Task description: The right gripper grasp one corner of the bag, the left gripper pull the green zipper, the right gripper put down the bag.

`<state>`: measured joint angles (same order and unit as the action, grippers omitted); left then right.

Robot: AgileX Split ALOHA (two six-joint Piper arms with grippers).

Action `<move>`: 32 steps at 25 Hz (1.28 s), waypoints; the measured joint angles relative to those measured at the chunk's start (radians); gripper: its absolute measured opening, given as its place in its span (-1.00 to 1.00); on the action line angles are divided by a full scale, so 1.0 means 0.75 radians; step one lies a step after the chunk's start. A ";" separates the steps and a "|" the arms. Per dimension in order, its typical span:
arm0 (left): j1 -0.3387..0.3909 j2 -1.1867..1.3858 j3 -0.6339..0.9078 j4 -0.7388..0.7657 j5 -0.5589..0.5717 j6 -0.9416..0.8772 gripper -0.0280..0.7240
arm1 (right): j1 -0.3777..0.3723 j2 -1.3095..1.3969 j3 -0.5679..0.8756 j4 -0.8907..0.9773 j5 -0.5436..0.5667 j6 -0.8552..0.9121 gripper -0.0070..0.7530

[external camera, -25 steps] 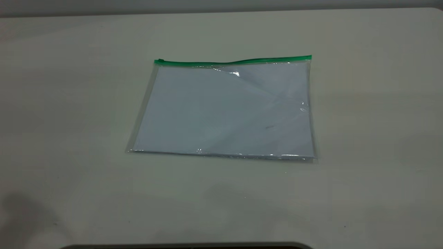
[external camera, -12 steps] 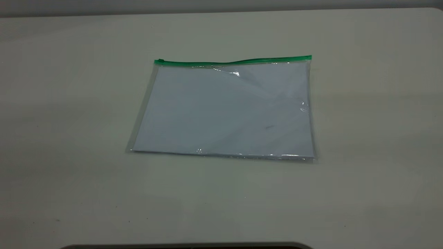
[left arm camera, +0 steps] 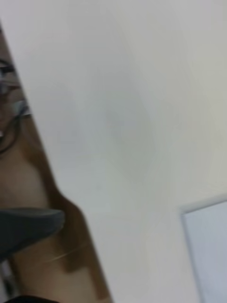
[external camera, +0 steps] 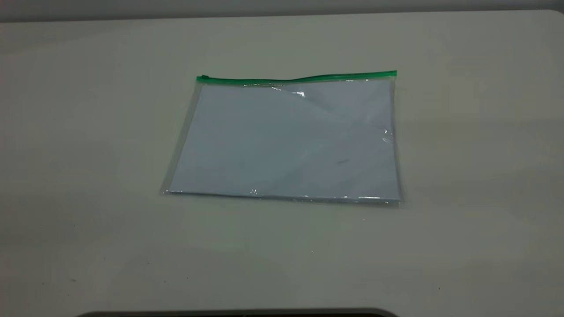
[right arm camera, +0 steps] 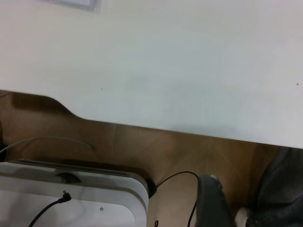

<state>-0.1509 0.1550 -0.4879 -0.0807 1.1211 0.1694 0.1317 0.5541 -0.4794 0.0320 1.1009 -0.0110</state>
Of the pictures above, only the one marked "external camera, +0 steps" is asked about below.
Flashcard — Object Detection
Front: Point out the clear zip bag green seal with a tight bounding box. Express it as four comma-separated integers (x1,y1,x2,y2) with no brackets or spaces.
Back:
160,70,404,206

